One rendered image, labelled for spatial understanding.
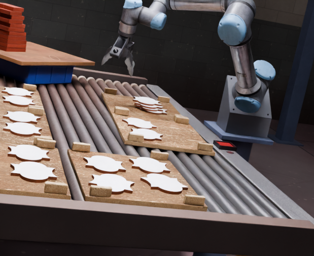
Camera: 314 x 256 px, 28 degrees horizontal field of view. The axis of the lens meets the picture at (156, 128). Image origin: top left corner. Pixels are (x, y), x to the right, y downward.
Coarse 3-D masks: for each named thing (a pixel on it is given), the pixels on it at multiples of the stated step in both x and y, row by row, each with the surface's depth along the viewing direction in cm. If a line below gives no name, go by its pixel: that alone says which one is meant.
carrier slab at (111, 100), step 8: (104, 96) 298; (112, 96) 302; (120, 96) 305; (112, 104) 284; (120, 104) 287; (128, 104) 290; (168, 104) 309; (112, 112) 268; (136, 112) 277; (144, 112) 280; (168, 112) 290; (176, 112) 293; (168, 120) 273
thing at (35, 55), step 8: (32, 48) 330; (40, 48) 335; (48, 48) 341; (0, 56) 294; (8, 56) 291; (16, 56) 296; (24, 56) 300; (32, 56) 305; (40, 56) 309; (48, 56) 314; (56, 56) 319; (64, 56) 324; (72, 56) 329; (24, 64) 287; (32, 64) 291; (40, 64) 295; (48, 64) 299; (56, 64) 304; (64, 64) 308; (72, 64) 312; (80, 64) 317; (88, 64) 322
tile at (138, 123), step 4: (124, 120) 255; (128, 120) 255; (132, 120) 257; (136, 120) 258; (140, 120) 259; (128, 124) 250; (132, 124) 250; (136, 124) 251; (140, 124) 252; (144, 124) 254; (148, 124) 255; (140, 128) 248; (144, 128) 249; (148, 128) 249; (152, 128) 254; (156, 128) 254
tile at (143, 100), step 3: (135, 99) 287; (138, 99) 289; (141, 99) 290; (144, 99) 291; (147, 99) 293; (150, 99) 294; (153, 99) 295; (138, 102) 285; (141, 102) 283; (144, 102) 284; (147, 102) 286; (150, 102) 287; (153, 102) 288; (156, 102) 290; (159, 102) 293; (147, 105) 283; (150, 105) 284; (153, 105) 285; (156, 105) 287; (159, 105) 287
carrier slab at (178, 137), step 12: (120, 120) 256; (144, 120) 264; (156, 120) 269; (120, 132) 239; (156, 132) 249; (168, 132) 253; (180, 132) 257; (192, 132) 261; (132, 144) 229; (144, 144) 230; (156, 144) 231; (168, 144) 234; (180, 144) 237; (192, 144) 241
